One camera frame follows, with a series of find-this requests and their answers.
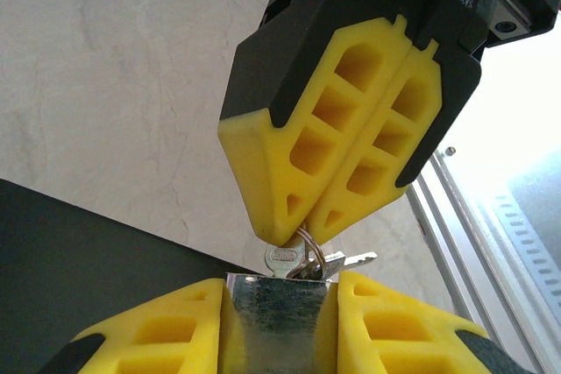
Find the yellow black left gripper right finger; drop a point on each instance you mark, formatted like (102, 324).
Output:
(416, 334)

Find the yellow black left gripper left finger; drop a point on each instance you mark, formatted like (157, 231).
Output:
(166, 334)

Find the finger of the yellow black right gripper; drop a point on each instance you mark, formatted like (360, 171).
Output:
(403, 137)
(285, 142)

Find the silver padlock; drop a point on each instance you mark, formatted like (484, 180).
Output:
(276, 326)

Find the starry night painting tin box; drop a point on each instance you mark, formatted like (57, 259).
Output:
(87, 282)

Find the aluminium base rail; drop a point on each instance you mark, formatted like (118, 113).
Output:
(460, 234)

